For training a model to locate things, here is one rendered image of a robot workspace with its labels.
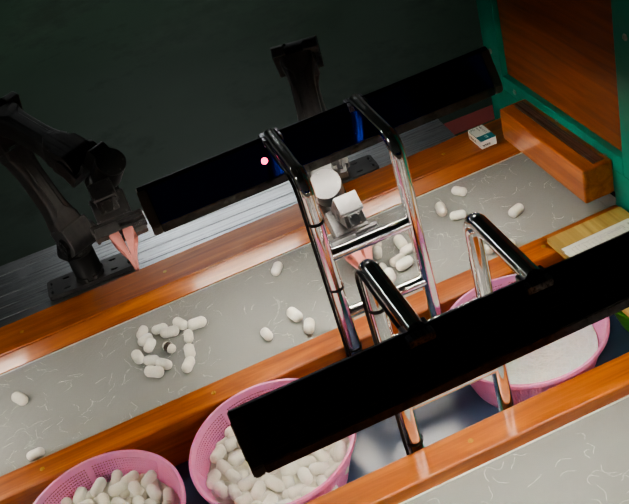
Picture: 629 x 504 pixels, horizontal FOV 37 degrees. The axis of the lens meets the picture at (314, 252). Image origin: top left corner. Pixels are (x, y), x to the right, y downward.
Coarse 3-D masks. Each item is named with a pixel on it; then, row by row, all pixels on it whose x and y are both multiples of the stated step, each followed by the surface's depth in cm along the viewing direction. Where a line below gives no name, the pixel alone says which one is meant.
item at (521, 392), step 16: (496, 288) 163; (608, 320) 148; (608, 336) 146; (576, 368) 142; (592, 368) 148; (480, 384) 147; (512, 384) 143; (528, 384) 142; (544, 384) 141; (496, 400) 150
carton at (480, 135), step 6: (480, 126) 201; (468, 132) 201; (474, 132) 199; (480, 132) 199; (486, 132) 198; (474, 138) 199; (480, 138) 197; (486, 138) 196; (492, 138) 197; (480, 144) 197; (486, 144) 197; (492, 144) 197
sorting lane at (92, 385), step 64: (448, 192) 192; (512, 192) 187; (384, 256) 181; (448, 256) 176; (128, 320) 185; (256, 320) 175; (320, 320) 171; (0, 384) 179; (64, 384) 175; (128, 384) 170; (192, 384) 166; (0, 448) 165
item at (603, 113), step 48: (480, 0) 192; (528, 0) 175; (576, 0) 159; (624, 0) 143; (528, 48) 183; (576, 48) 165; (624, 48) 148; (528, 96) 189; (576, 96) 172; (624, 96) 154; (624, 144) 160
